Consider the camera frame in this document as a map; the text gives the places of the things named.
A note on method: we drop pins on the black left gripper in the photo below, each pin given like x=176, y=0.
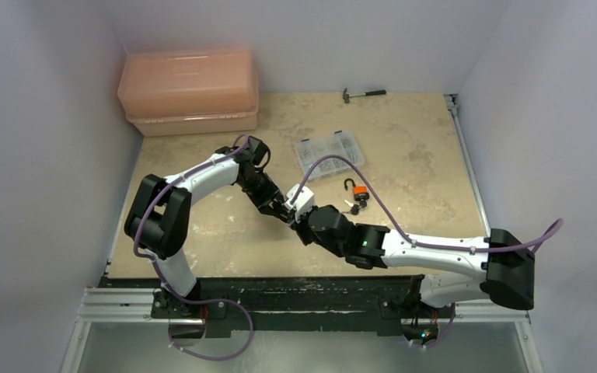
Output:
x=271, y=193

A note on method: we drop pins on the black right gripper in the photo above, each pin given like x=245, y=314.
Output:
x=305, y=226

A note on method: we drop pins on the bunch of black keys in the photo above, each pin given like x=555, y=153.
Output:
x=355, y=208

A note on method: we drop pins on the orange and black padlock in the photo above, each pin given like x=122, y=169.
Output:
x=360, y=193

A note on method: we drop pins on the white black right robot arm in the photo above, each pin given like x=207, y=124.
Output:
x=470, y=269

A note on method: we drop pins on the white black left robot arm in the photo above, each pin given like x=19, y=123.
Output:
x=159, y=217

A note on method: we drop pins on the clear plastic screw organizer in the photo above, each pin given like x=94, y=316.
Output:
x=342, y=143

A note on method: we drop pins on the small hammer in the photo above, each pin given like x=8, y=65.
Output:
x=347, y=96

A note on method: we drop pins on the pink plastic toolbox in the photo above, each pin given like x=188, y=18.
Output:
x=190, y=92

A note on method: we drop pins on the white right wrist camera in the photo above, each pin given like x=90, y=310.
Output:
x=299, y=201

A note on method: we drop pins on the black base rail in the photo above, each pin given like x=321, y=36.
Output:
x=377, y=304

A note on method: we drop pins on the aluminium frame rail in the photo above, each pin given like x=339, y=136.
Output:
x=414, y=156

